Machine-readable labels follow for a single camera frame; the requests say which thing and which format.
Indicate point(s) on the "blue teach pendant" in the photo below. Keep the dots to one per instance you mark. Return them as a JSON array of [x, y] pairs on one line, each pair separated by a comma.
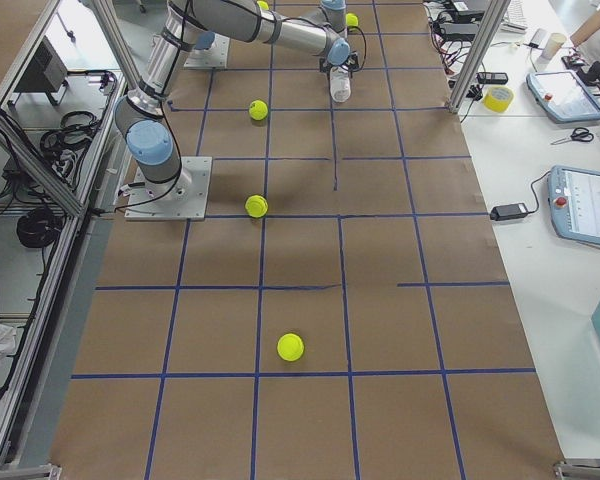
[[574, 203], [563, 96]]

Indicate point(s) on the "paper cup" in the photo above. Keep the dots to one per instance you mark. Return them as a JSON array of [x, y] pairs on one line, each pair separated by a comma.
[[554, 43]]

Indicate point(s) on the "blue teach pendant near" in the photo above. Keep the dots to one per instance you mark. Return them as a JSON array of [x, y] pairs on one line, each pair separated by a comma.
[[574, 203]]

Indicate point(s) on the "black power adapter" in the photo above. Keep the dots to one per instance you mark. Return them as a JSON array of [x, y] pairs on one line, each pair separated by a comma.
[[507, 212]]

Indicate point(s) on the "yellow tape roll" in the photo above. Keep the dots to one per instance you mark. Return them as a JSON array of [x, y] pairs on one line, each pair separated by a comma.
[[498, 98]]

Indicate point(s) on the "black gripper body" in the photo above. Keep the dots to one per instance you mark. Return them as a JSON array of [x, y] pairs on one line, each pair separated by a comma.
[[338, 68]]

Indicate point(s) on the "blue teach pendant far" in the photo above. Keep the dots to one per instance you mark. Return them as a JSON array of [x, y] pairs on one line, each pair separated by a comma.
[[563, 96]]

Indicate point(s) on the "yellow tennis ball far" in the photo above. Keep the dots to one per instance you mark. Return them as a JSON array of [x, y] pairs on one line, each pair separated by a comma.
[[256, 206]]

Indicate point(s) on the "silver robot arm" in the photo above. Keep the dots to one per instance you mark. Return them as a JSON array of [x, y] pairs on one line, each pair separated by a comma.
[[196, 35]]

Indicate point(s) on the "metal base plate arm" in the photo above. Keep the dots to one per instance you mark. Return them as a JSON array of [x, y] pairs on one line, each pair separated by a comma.
[[186, 200], [210, 51]]

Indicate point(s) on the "white blue tennis ball can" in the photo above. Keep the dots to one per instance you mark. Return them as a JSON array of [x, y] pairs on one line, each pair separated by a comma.
[[339, 84]]

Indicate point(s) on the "yellow tennis ball middle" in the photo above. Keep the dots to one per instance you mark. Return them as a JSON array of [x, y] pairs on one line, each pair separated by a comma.
[[290, 347]]

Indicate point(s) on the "black scissors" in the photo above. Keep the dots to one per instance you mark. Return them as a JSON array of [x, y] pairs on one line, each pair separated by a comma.
[[578, 134]]

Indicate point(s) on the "yellow tennis ball printed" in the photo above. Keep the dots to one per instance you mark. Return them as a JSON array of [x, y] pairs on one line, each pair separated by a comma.
[[258, 110]]

